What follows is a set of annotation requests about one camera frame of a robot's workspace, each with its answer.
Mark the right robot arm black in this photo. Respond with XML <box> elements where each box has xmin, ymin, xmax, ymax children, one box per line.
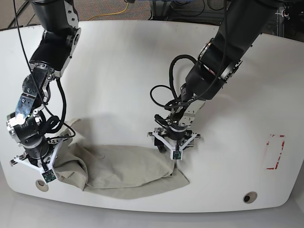
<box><xmin>7</xmin><ymin>0</ymin><xmax>81</xmax><ymax>181</ymax></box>

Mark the yellow cable on floor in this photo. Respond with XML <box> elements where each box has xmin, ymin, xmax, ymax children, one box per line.
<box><xmin>89</xmin><ymin>2</ymin><xmax>130</xmax><ymax>21</ymax></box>

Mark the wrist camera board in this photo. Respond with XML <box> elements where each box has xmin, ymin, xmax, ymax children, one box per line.
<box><xmin>170</xmin><ymin>150</ymin><xmax>183</xmax><ymax>160</ymax></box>
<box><xmin>42</xmin><ymin>170</ymin><xmax>57</xmax><ymax>184</ymax></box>

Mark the beige grey t-shirt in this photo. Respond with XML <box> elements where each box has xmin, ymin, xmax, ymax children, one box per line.
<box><xmin>54</xmin><ymin>119</ymin><xmax>190</xmax><ymax>200</ymax></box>

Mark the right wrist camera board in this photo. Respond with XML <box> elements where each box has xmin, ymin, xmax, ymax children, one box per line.
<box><xmin>42</xmin><ymin>170</ymin><xmax>57</xmax><ymax>184</ymax></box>

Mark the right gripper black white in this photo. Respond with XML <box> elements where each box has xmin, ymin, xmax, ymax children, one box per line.
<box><xmin>10</xmin><ymin>133</ymin><xmax>71</xmax><ymax>173</ymax></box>

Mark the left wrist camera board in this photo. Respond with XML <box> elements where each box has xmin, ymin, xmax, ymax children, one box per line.
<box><xmin>170</xmin><ymin>150</ymin><xmax>183</xmax><ymax>160</ymax></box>

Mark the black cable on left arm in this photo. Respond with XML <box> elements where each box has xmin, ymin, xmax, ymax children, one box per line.
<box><xmin>150</xmin><ymin>55</ymin><xmax>198</xmax><ymax>112</ymax></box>

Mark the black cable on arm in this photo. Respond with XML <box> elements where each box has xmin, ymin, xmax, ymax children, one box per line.
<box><xmin>13</xmin><ymin>0</ymin><xmax>76</xmax><ymax>141</ymax></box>
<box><xmin>150</xmin><ymin>55</ymin><xmax>198</xmax><ymax>112</ymax></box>

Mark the red tape rectangle marking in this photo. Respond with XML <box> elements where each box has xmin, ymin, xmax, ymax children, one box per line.
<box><xmin>264</xmin><ymin>134</ymin><xmax>286</xmax><ymax>170</ymax></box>

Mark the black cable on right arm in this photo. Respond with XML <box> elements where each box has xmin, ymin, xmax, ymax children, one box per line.
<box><xmin>13</xmin><ymin>0</ymin><xmax>76</xmax><ymax>141</ymax></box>

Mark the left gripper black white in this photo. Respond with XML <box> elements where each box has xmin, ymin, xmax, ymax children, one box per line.
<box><xmin>147</xmin><ymin>127</ymin><xmax>201</xmax><ymax>153</ymax></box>

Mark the table cable grommet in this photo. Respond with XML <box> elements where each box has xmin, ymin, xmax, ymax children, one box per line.
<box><xmin>35</xmin><ymin>180</ymin><xmax>49</xmax><ymax>192</ymax></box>
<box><xmin>243</xmin><ymin>191</ymin><xmax>257</xmax><ymax>204</ymax></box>

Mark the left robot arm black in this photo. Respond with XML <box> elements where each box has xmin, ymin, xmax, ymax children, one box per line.
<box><xmin>149</xmin><ymin>0</ymin><xmax>283</xmax><ymax>160</ymax></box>

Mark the left table cable grommet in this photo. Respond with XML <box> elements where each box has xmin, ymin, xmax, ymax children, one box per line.
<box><xmin>35</xmin><ymin>180</ymin><xmax>49</xmax><ymax>192</ymax></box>

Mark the right table cable grommet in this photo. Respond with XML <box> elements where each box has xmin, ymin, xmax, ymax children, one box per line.
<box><xmin>243</xmin><ymin>191</ymin><xmax>257</xmax><ymax>204</ymax></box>

